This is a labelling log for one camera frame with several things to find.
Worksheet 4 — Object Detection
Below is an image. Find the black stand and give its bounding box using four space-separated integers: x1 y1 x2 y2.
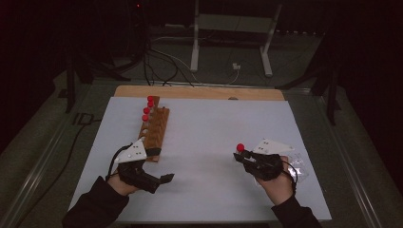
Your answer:
275 63 344 126
65 53 132 114

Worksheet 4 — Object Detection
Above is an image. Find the person's left hand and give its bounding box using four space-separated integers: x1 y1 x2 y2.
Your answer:
107 172 141 198

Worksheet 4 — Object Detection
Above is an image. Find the metal floor rail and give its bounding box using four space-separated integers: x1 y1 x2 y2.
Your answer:
315 94 386 228
0 83 93 228

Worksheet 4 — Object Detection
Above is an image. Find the wooden test tube rack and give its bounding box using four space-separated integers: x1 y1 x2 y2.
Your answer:
135 95 170 163

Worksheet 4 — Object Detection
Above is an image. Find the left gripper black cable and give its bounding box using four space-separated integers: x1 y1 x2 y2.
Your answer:
105 143 133 182

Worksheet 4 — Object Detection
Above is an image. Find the black floor cable bundle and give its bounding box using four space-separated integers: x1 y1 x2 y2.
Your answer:
142 44 195 88

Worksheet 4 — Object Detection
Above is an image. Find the white table mat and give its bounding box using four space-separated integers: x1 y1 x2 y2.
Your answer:
67 96 333 223

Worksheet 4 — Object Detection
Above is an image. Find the white floor cable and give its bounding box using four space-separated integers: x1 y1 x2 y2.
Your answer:
151 47 240 87

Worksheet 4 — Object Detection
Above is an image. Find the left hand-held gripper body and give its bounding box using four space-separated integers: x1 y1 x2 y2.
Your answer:
113 138 161 195

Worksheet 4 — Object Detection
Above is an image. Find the person's right hand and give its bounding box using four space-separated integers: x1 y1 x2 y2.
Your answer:
255 155 296 207

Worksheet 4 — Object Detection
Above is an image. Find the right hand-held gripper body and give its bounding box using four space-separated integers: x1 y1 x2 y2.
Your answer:
243 138 296 182

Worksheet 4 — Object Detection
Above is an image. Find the white metal stand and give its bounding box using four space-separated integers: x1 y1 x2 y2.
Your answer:
189 0 283 78

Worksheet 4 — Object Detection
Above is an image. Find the long black floor cable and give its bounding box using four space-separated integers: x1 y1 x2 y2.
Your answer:
18 117 103 221

